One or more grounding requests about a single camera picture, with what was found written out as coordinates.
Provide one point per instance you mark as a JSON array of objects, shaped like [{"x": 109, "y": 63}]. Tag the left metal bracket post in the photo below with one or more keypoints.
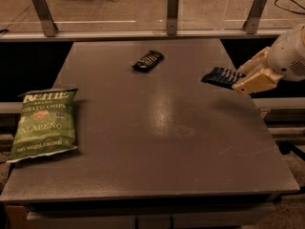
[{"x": 48, "y": 25}]

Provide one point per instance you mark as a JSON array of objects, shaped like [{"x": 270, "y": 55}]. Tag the black rxbar chocolate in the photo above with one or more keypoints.
[{"x": 148, "y": 61}]

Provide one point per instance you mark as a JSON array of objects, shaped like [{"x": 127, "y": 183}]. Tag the metal bracket post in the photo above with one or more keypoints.
[
  {"x": 172, "y": 15},
  {"x": 48, "y": 25},
  {"x": 251, "y": 24}
]

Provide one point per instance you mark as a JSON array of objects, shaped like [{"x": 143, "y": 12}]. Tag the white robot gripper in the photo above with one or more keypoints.
[{"x": 288, "y": 58}]

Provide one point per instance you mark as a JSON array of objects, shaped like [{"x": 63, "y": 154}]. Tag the dark blue rxbar blueberry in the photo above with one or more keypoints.
[{"x": 222, "y": 77}]

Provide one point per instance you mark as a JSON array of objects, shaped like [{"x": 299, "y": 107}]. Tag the green jalapeno chips bag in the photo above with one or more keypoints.
[{"x": 46, "y": 125}]

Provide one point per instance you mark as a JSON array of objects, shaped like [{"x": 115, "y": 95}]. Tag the right metal bracket post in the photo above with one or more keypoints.
[{"x": 251, "y": 24}]

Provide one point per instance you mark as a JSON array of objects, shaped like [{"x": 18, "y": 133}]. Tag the middle metal bracket post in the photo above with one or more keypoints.
[{"x": 172, "y": 15}]

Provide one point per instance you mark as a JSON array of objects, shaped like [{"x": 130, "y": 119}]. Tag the metal rail behind table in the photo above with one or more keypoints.
[{"x": 31, "y": 36}]

